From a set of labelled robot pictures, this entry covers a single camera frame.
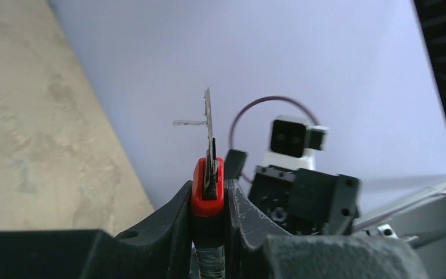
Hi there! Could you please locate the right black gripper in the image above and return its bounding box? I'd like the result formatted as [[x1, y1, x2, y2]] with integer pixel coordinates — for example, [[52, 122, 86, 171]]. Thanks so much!
[[222, 149, 361, 237]]

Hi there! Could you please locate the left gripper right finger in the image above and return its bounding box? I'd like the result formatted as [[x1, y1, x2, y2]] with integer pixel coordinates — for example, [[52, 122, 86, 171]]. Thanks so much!
[[225, 180, 428, 278]]

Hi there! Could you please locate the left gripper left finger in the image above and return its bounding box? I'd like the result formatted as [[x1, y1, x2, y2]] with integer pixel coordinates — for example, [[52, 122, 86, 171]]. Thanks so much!
[[0, 181, 192, 278]]

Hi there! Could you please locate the red black utility knife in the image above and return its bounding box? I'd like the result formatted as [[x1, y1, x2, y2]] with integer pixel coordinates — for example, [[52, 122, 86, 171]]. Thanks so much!
[[173, 88, 225, 278]]

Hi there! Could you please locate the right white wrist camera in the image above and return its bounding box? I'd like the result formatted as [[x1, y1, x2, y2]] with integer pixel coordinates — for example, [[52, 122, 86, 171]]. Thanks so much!
[[263, 115, 329, 170]]

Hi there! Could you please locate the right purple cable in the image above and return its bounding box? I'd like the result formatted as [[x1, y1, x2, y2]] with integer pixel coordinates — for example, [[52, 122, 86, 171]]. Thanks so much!
[[228, 95, 321, 184]]

